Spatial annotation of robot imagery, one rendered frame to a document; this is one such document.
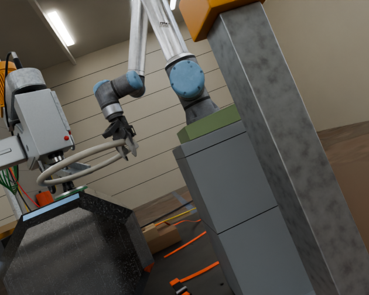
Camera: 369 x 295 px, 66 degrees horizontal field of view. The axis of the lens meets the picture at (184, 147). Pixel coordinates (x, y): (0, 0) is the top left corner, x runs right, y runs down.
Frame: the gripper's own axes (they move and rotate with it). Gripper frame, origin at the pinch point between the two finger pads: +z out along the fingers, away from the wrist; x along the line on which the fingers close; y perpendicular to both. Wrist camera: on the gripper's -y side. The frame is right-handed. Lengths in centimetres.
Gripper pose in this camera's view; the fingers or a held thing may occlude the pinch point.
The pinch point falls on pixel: (129, 156)
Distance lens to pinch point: 129.9
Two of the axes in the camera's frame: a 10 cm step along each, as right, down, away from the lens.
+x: -8.1, 4.1, 4.1
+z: 4.2, 9.1, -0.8
